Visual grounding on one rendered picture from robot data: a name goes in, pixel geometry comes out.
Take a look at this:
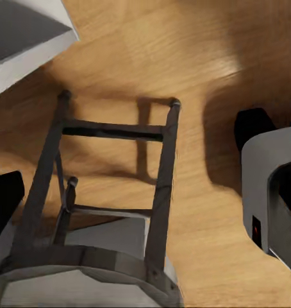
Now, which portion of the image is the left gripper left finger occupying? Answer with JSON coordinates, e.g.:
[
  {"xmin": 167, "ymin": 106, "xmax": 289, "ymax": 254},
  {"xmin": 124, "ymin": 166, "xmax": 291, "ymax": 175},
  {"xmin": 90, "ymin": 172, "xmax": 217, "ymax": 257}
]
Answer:
[{"xmin": 0, "ymin": 171, "xmax": 25, "ymax": 235}]

